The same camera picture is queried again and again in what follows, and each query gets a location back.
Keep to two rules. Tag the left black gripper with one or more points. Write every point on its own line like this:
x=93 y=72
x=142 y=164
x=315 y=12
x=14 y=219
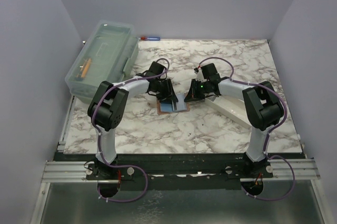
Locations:
x=169 y=94

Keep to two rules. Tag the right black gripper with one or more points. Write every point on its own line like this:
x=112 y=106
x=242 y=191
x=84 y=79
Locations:
x=192 y=95

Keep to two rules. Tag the tan leather card holder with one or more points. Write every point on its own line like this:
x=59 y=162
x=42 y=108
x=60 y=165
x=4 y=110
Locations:
x=164 y=108

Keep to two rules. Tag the silver grey credit card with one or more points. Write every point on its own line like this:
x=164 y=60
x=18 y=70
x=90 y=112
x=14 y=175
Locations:
x=181 y=105

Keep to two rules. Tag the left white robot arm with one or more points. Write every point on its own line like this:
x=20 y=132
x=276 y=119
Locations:
x=107 y=107

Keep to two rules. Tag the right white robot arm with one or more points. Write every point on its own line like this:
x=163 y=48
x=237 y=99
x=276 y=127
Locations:
x=265 y=109

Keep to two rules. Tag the white rectangular tray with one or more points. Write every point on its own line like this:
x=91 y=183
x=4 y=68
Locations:
x=231 y=108

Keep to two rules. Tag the red blue screwdriver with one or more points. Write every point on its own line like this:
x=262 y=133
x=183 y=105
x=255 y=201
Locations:
x=150 y=38

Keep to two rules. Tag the clear green plastic box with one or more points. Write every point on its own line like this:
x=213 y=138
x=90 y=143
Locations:
x=113 y=48

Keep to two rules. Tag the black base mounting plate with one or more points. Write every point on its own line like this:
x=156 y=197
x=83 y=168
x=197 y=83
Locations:
x=139 y=180

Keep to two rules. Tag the orange tool inside box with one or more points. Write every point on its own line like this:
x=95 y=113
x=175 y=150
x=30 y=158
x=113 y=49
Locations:
x=84 y=69

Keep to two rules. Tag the aluminium rail frame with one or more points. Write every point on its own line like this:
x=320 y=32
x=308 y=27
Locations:
x=85 y=168

